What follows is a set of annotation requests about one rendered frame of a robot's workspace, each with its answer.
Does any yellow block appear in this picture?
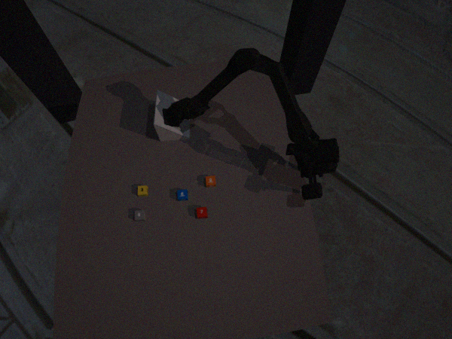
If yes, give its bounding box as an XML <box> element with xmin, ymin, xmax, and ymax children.
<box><xmin>138</xmin><ymin>185</ymin><xmax>148</xmax><ymax>197</ymax></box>

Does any red block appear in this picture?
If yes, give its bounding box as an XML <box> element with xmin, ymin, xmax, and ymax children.
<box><xmin>197</xmin><ymin>207</ymin><xmax>208</xmax><ymax>218</ymax></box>

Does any orange block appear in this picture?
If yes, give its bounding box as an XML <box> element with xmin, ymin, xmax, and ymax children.
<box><xmin>206</xmin><ymin>176</ymin><xmax>216</xmax><ymax>188</ymax></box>

